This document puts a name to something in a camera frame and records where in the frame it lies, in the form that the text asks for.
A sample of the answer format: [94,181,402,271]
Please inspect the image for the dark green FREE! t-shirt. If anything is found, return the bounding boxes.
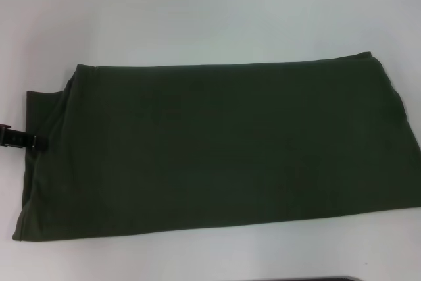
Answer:
[11,51,421,242]

